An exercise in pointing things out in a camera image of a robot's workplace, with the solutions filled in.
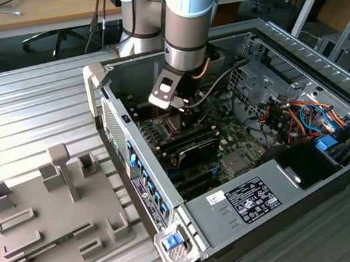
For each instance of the blue disk carrier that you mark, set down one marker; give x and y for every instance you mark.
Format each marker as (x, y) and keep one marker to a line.
(327, 146)

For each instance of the black plastic duct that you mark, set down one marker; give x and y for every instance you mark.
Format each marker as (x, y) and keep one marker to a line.
(302, 162)

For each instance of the metal CPU socket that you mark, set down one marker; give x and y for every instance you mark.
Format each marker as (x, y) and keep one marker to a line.
(163, 128)

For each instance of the blue case latch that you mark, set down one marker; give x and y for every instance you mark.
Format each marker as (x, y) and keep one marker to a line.
(172, 241)

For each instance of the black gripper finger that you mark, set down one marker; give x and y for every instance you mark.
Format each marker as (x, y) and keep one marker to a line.
(180, 104)

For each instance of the grey power supply unit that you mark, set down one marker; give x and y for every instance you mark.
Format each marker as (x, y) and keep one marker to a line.
(213, 226)

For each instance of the green motherboard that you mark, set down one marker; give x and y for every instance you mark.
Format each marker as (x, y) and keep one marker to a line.
(237, 137)

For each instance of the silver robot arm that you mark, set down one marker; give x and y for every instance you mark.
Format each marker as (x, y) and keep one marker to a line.
(185, 34)

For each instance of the grey metal drive cage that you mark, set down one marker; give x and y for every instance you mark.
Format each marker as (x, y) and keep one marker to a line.
(252, 97)

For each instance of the black graphics card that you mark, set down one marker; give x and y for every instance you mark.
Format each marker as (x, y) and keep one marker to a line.
(199, 154)

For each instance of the grey-brown parts rack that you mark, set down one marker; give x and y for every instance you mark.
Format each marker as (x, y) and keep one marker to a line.
(58, 219)

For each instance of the grey open PC case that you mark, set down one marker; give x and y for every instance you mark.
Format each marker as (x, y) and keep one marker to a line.
(135, 80)

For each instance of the green RAM stick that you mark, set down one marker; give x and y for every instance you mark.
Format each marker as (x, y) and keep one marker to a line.
(63, 239)

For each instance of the black office chair base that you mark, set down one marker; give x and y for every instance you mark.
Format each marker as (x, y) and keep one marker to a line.
(38, 38)

